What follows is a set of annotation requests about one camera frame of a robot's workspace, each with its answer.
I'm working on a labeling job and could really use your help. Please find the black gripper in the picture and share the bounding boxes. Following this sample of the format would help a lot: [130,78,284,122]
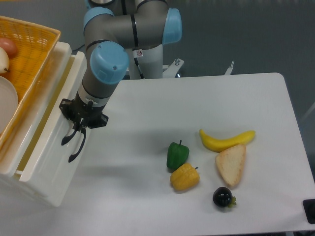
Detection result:
[59,98,108,134]

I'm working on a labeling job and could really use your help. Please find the black top drawer handle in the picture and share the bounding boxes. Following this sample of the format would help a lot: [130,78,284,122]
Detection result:
[61,128,81,146]

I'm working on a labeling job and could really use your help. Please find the black drawer handle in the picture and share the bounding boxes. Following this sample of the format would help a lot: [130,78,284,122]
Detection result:
[68,129,87,163]
[61,128,81,146]

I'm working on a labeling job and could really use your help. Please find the white drawer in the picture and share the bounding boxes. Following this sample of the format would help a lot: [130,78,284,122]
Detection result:
[16,52,87,207]

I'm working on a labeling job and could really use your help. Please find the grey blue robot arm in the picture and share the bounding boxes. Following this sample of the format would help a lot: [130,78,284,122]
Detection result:
[59,0,182,133]

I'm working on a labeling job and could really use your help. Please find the white drawer cabinet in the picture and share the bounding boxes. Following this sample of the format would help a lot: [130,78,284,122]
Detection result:
[0,42,89,207]

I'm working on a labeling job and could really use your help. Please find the white plate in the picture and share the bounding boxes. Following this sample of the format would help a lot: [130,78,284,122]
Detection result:
[0,76,18,133]

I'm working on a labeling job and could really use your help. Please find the yellow woven basket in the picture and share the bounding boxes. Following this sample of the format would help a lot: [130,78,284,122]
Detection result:
[0,16,61,147]

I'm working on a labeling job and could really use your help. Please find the pale yellow pear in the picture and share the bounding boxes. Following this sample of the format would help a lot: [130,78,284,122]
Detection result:
[0,48,10,74]

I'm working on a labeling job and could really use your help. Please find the green bell pepper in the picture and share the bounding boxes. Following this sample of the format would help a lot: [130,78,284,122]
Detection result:
[166,140,189,171]

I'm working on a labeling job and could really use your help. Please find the yellow corn piece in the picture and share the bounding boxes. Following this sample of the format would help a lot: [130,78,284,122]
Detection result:
[170,163,200,191]

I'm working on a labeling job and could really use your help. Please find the yellow banana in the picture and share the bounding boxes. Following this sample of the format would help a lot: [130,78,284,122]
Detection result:
[199,129,256,152]

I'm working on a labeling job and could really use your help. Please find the bread slice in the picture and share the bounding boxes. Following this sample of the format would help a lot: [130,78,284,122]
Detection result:
[215,144,247,187]

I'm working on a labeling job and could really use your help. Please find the black object at table edge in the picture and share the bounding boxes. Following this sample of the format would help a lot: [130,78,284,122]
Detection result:
[302,199,315,224]

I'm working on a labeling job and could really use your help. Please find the black lower drawer handle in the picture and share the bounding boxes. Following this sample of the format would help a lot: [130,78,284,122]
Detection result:
[68,129,87,163]

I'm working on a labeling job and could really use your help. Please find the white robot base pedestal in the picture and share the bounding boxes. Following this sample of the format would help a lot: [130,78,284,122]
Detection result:
[126,44,163,80]

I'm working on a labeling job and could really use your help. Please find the white metal base bracket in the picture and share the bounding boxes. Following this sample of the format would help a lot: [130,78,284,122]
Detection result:
[123,58,236,80]

